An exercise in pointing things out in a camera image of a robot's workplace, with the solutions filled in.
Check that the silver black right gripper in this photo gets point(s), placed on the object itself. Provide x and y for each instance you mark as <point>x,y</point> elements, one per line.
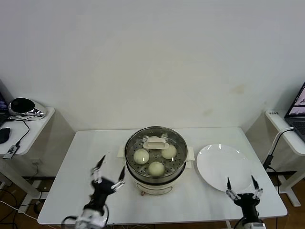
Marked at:
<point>247,205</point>

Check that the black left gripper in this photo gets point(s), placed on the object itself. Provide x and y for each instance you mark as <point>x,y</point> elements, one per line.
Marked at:
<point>101,190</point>

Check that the open dark grey laptop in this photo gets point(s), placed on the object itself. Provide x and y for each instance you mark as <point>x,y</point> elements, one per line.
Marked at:
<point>297,105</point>

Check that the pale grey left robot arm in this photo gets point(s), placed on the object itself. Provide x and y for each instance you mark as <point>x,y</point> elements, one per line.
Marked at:
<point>91,218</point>

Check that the black computer mouse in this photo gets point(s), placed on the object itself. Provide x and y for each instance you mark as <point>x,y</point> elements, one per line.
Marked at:
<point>4,135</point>

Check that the perforated steel steamer basket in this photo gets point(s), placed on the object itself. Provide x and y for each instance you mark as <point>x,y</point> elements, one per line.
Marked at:
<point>191,153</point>

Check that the white round plate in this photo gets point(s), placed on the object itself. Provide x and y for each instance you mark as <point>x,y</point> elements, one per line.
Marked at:
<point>214,167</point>

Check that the small printed white label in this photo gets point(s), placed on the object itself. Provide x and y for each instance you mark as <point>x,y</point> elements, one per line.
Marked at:
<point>273,113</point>

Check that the white wall socket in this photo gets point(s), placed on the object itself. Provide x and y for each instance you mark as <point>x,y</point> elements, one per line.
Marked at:
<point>37,163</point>

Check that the white side table with headset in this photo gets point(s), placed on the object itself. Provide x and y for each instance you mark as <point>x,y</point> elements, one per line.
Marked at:
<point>35,133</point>

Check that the cream electric cooking pot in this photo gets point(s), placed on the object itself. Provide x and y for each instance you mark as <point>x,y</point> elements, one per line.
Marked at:
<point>155,188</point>

